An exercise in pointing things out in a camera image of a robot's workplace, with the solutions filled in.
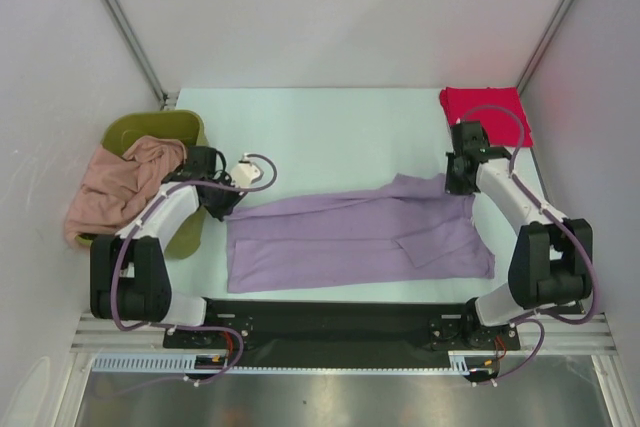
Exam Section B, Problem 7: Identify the purple t shirt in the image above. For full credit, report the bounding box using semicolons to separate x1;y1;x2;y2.
227;174;495;294

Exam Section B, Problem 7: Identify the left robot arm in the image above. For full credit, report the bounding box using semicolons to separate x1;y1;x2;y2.
90;146;242;347

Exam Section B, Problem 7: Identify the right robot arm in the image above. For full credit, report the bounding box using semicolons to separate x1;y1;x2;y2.
445;121;597;348

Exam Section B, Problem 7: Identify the olive green plastic bin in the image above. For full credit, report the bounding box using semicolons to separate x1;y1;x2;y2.
74;109;209;262

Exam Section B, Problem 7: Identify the folded red t shirt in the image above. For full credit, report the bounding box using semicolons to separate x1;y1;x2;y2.
439;87;533;148

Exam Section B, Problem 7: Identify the pink t shirt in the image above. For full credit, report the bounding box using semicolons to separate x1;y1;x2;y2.
64;135;187;247

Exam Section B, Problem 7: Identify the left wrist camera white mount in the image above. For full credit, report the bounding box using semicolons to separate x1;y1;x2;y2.
229;154;264;189

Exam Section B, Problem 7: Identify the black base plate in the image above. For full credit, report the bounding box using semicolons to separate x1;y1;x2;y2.
159;298;521;369

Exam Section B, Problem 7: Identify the right corner aluminium post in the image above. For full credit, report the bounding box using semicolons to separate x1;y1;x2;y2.
516;0;576;95

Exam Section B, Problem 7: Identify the corner aluminium post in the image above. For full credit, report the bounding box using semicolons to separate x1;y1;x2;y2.
101;0;168;105
516;0;576;95

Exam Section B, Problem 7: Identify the white slotted cable duct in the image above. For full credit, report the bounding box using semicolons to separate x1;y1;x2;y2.
92;353;496;376

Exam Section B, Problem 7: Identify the aluminium frame rail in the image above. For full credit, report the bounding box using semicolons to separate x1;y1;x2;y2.
70;314;617;355

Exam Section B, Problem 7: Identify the left corner aluminium post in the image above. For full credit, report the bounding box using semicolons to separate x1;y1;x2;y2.
101;0;168;105

